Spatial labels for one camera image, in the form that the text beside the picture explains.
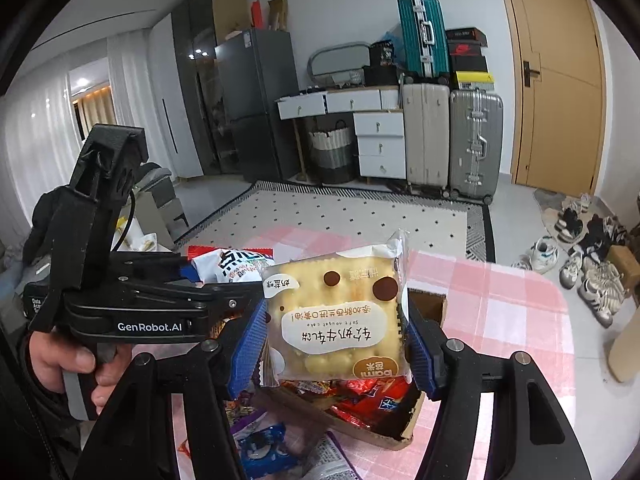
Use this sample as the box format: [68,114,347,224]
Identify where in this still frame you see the white purple snack bag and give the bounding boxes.
[300,431,361,480]

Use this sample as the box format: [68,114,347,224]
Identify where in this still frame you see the dotted floor rug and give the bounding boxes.
[177,181,496,263]

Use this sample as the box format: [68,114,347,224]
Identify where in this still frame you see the pink purple candy bag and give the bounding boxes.
[224,390,267,438]

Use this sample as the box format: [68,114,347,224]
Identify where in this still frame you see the oval mirror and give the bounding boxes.
[307,42,370,88]

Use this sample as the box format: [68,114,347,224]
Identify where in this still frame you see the brown SF cardboard box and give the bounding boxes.
[259,287,449,451]

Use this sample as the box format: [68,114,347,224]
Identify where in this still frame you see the silver suitcase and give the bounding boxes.
[449,90,503,205]

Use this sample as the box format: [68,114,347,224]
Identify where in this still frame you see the beige suitcase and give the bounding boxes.
[401,84,450,191]

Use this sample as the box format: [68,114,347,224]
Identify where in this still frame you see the teal suitcase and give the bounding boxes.
[397,0,450,78]

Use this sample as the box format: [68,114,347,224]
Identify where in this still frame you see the pink checkered tablecloth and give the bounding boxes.
[169,224,577,480]

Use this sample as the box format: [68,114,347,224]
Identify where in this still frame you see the white drawer desk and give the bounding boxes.
[277,86,407,180]

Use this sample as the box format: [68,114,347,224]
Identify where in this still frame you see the striped laundry basket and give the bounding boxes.
[308,119,356,184]

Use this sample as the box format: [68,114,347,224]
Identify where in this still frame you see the red orange snack bag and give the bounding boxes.
[281,377,411,430]

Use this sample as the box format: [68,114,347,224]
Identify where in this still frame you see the stacked shoe boxes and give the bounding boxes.
[446,27,495,92]

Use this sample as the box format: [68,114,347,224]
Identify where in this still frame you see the person's left hand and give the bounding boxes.
[28,332,132,414]

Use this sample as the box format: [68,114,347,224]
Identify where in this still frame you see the small cardboard box on floor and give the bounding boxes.
[606,245,640,292]

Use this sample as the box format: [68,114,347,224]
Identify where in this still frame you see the blue white snack bag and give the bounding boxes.
[233,422,299,479]

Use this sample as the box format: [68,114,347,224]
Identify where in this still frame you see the dark grey refrigerator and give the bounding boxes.
[215,28,300,182]

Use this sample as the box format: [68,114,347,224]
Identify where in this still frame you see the yellow cracker biscuit packet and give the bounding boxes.
[259,230,410,387]

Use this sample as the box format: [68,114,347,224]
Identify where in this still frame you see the wooden door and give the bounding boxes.
[504,0,605,196]

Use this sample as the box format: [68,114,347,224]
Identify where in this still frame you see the pile of shoes on floor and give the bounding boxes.
[512,194,639,328]

